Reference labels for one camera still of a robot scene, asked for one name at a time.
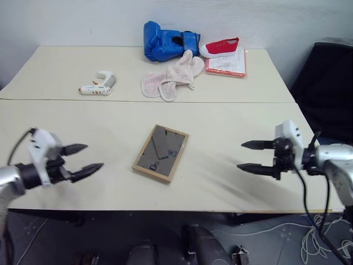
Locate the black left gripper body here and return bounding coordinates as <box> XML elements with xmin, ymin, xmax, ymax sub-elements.
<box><xmin>46</xmin><ymin>145</ymin><xmax>74</xmax><ymax>185</ymax></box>

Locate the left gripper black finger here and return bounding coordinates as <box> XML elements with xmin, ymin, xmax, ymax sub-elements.
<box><xmin>61</xmin><ymin>143</ymin><xmax>89</xmax><ymax>157</ymax></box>
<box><xmin>69</xmin><ymin>162</ymin><xmax>104</xmax><ymax>184</ymax></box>

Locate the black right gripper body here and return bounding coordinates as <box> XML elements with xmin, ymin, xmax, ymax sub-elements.
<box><xmin>271</xmin><ymin>137</ymin><xmax>296</xmax><ymax>181</ymax></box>

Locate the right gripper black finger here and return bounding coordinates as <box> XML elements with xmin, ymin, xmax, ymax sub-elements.
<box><xmin>236</xmin><ymin>162</ymin><xmax>277</xmax><ymax>178</ymax></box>
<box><xmin>240</xmin><ymin>140</ymin><xmax>276</xmax><ymax>151</ymax></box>

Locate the white hot glue gun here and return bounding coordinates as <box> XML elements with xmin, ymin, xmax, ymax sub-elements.
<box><xmin>78</xmin><ymin>70</ymin><xmax>116</xmax><ymax>96</ymax></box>

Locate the black chair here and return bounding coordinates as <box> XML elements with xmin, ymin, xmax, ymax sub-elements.
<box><xmin>289</xmin><ymin>36</ymin><xmax>353</xmax><ymax>146</ymax></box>

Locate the orange document folder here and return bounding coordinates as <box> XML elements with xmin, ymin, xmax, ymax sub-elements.
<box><xmin>205</xmin><ymin>47</ymin><xmax>247</xmax><ymax>79</ymax></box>

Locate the large dark rounded shape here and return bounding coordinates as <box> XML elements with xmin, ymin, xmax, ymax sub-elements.
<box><xmin>180</xmin><ymin>224</ymin><xmax>231</xmax><ymax>265</ymax></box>

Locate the red canvas shoe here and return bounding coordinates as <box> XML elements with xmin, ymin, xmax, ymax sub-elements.
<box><xmin>199</xmin><ymin>36</ymin><xmax>240</xmax><ymax>59</ymax></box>

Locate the blue boxing glove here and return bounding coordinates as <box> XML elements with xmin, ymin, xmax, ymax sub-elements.
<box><xmin>143</xmin><ymin>20</ymin><xmax>201</xmax><ymax>62</ymax></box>

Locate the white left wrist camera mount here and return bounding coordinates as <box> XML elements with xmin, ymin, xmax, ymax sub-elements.
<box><xmin>27</xmin><ymin>128</ymin><xmax>64</xmax><ymax>188</ymax></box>

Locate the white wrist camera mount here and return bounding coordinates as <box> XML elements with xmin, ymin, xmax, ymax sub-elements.
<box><xmin>275</xmin><ymin>119</ymin><xmax>306</xmax><ymax>171</ymax></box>
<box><xmin>27</xmin><ymin>128</ymin><xmax>64</xmax><ymax>188</ymax></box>

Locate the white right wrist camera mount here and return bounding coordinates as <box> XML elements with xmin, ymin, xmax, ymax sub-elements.
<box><xmin>275</xmin><ymin>119</ymin><xmax>306</xmax><ymax>171</ymax></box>

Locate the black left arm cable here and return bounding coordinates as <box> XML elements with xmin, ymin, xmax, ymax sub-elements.
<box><xmin>7</xmin><ymin>127</ymin><xmax>38</xmax><ymax>166</ymax></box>

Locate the wooden picture frame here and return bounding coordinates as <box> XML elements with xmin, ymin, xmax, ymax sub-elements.
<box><xmin>131</xmin><ymin>124</ymin><xmax>190</xmax><ymax>183</ymax></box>

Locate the white floor cable bundle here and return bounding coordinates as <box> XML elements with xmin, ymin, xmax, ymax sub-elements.
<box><xmin>215</xmin><ymin>214</ymin><xmax>353</xmax><ymax>263</ymax></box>

